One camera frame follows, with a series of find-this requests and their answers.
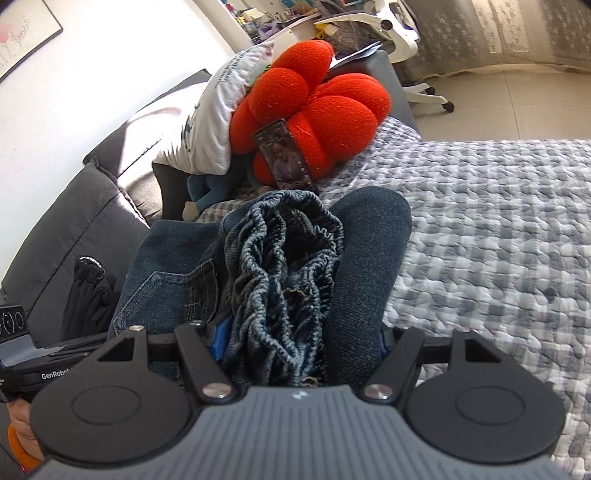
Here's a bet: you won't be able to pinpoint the blue printed leaflet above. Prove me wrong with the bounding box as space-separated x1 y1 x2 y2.
330 41 384 64

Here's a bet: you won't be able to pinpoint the person's left hand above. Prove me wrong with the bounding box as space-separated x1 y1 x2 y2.
8 400 45 461

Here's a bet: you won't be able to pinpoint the beige floral curtain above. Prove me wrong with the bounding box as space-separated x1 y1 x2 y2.
406 0 591 75

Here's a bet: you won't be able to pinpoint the blue plush doll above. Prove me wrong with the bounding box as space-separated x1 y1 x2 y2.
182 159 273 221

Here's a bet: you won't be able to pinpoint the orange flower-shaped cushion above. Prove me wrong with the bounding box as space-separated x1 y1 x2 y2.
229 40 391 190

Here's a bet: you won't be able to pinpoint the black framed wall picture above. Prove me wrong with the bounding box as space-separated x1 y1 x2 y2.
0 0 64 84

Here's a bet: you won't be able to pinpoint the grey checked quilt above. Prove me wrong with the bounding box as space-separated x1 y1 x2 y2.
194 115 591 472

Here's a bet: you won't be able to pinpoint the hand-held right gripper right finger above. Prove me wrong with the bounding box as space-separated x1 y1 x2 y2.
362 325 506 403

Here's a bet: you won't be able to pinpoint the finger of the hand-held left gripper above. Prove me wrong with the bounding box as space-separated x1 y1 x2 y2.
48 335 109 357

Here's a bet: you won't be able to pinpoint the cluttered white desk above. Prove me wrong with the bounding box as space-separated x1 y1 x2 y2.
226 0 384 47

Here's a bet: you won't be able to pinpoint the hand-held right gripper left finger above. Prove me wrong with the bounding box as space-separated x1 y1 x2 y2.
95 318 235 403

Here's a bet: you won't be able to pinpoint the black smartphone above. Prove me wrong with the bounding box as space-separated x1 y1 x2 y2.
252 119 319 192

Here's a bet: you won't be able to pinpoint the white quilted pillow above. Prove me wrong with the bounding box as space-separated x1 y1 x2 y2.
152 41 276 175

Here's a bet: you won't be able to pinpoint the white office chair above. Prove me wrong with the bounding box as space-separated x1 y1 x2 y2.
314 0 455 112

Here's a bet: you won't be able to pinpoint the grey sofa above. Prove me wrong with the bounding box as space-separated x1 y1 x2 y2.
0 48 421 352

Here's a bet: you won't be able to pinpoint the black rolled cloth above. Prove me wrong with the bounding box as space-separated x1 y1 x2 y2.
61 256 118 342

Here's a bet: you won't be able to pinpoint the dark blue jeans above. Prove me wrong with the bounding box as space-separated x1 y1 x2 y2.
108 186 413 388

